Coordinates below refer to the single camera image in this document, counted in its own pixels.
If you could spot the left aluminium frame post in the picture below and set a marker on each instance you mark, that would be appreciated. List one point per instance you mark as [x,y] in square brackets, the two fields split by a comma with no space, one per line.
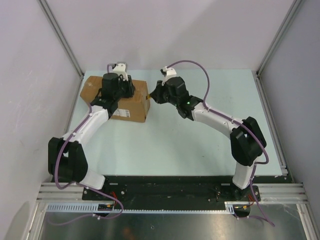
[52,20]

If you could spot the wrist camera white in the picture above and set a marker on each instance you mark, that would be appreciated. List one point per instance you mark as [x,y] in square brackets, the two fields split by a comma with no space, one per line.
[120,68]
[168,73]

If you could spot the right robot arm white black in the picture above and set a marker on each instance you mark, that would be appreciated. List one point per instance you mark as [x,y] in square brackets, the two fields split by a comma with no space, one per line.
[247,141]

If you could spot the aluminium frame post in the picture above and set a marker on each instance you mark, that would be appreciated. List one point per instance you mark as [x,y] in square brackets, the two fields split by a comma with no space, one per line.
[52,20]
[280,34]

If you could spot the brown cardboard express box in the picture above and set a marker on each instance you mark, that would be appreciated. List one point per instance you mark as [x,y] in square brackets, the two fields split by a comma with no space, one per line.
[138,105]

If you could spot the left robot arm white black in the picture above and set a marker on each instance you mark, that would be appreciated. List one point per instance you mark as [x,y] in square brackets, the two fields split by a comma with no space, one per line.
[66,155]

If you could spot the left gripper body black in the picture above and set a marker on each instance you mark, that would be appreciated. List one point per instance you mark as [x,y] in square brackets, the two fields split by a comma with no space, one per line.
[125,89]

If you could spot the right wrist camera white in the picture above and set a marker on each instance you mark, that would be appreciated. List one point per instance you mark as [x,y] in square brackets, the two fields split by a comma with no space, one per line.
[168,73]

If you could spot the right aluminium frame post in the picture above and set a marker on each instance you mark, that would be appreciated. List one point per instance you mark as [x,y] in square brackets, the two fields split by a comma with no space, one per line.
[280,34]

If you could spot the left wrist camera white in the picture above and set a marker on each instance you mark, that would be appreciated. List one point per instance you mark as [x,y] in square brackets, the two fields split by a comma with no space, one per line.
[120,68]

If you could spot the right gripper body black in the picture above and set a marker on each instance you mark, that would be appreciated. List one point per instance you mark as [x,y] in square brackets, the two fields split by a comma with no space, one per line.
[164,96]

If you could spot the white slotted cable duct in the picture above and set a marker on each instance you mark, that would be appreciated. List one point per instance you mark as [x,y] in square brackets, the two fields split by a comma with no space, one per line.
[99,208]

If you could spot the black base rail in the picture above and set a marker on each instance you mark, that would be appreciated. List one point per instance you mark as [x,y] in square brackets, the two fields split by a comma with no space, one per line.
[171,192]

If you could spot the white shipping label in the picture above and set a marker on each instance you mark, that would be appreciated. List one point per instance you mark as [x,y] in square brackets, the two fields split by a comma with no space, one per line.
[124,113]

